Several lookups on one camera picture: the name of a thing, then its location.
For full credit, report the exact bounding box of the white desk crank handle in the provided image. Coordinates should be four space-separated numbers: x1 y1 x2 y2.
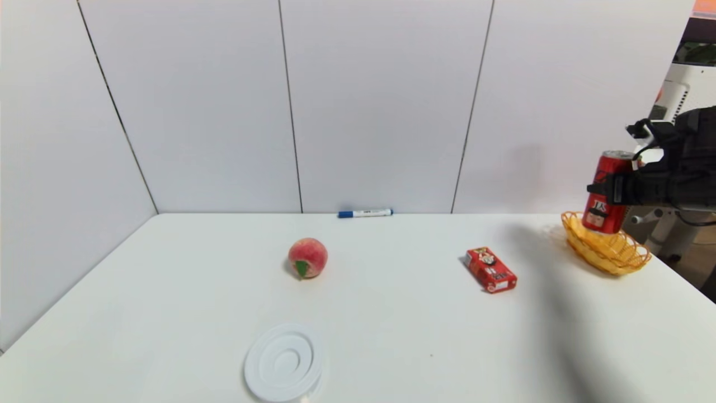
630 208 675 226

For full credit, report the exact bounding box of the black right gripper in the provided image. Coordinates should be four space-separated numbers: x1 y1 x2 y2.
587 171 675 207

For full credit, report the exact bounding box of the red snack packet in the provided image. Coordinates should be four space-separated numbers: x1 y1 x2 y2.
465 247 517 294

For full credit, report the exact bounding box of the pink peach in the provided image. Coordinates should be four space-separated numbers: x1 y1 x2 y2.
288 238 328 280

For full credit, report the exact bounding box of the red cola can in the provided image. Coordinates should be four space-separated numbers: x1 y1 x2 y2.
582 150 637 235

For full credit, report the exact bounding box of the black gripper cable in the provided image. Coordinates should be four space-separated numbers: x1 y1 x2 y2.
674 206 716 228

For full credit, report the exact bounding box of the white background machine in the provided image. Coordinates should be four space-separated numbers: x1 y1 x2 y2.
651 17 716 125

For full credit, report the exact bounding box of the yellow woven basket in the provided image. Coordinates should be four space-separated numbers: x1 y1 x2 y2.
562 211 652 277

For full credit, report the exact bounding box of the white round plate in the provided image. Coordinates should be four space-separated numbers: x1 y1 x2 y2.
243 323 326 403

